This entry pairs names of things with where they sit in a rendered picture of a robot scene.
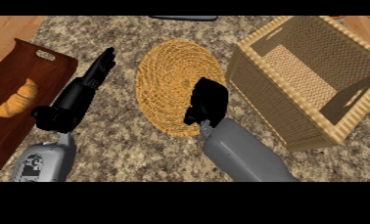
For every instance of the dark brown wooden cutting board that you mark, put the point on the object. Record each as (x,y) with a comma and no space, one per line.
(29,81)

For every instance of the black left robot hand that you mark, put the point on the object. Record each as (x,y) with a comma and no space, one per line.
(73,100)

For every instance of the round woven straw placemat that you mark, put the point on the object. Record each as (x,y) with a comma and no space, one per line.
(174,81)

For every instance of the square wicker basket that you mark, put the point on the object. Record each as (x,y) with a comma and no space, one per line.
(298,81)

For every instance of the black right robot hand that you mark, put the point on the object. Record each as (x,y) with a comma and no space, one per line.
(211,99)

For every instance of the golden croissant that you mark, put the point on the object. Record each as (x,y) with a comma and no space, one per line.
(18,100)

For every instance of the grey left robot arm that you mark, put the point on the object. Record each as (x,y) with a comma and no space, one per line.
(47,161)

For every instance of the flat dark grey object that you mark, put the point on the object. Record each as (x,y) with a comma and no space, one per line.
(183,18)

